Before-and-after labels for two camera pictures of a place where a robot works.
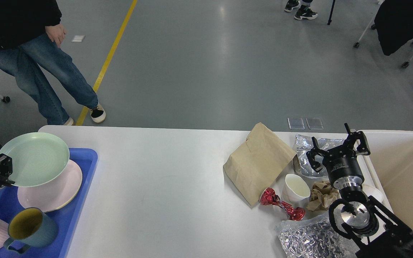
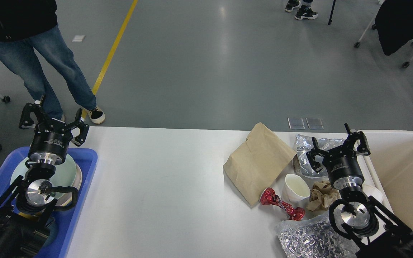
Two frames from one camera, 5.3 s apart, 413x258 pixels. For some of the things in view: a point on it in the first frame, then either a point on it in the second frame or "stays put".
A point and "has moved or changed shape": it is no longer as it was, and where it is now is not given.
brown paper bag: (255, 166) stays put
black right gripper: (344, 170) stays put
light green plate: (37, 157) has moved or changed shape
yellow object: (30, 227) stays put
